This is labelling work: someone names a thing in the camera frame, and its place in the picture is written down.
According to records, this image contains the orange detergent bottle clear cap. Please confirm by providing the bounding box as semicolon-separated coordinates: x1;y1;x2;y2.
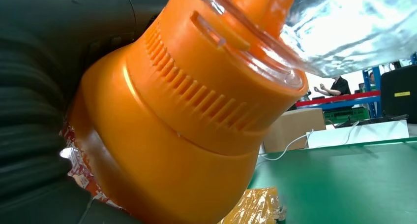
60;0;417;224

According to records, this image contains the brown cardboard box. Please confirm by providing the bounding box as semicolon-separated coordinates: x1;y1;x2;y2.
262;107;327;154

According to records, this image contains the yellow tape patch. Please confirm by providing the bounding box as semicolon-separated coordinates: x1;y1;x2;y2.
218;187;287;224

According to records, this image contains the green plastic crate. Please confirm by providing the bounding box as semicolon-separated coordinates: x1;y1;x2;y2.
323;106;370;126

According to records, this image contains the blue metal rack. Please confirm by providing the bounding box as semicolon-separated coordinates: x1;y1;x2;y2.
295;53;417;119

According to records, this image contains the white flat box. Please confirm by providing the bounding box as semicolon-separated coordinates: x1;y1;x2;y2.
306;120;410;150

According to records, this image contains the green work table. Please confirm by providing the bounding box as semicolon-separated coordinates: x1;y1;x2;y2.
247;137;417;224

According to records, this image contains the black carry case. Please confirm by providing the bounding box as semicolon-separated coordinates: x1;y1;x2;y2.
380;64;417;125

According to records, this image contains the white charging cable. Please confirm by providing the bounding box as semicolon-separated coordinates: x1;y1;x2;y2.
259;121;360;161

